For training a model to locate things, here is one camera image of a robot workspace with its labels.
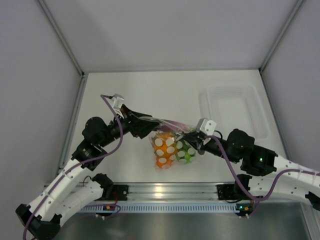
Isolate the clear polka dot zip bag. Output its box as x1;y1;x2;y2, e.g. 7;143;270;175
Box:
140;116;197;169

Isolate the right aluminium frame post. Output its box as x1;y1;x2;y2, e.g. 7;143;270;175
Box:
258;0;307;73

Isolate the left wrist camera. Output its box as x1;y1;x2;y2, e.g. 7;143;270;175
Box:
111;93;124;115

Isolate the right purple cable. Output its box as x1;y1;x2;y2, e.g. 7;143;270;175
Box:
204;136;320;201

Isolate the white plastic basket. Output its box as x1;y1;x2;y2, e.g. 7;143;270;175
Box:
198;83;271;143

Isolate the purple fake eggplant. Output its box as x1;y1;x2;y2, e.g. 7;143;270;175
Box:
155;119;195;133

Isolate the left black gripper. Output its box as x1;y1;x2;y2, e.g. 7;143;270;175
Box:
98;104;159;148

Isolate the aluminium frame post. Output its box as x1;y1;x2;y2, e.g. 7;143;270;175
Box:
258;0;307;73
35;0;84;76

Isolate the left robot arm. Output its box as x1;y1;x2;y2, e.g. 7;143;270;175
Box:
15;105;160;240

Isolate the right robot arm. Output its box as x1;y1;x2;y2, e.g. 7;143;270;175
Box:
179;128;320;210

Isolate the orange fake fruit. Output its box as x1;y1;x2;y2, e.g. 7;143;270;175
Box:
151;132;177;169

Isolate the left aluminium frame post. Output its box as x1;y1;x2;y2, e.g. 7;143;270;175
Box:
35;0;84;76

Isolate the aluminium mounting rail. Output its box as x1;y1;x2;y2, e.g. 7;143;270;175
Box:
44;181;276;202

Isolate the slotted cable duct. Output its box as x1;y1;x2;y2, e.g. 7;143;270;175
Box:
82;201;251;214

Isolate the green fake watermelon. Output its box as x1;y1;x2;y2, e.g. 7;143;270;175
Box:
175;139;197;164

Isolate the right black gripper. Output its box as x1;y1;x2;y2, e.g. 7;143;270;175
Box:
181;130;241;164

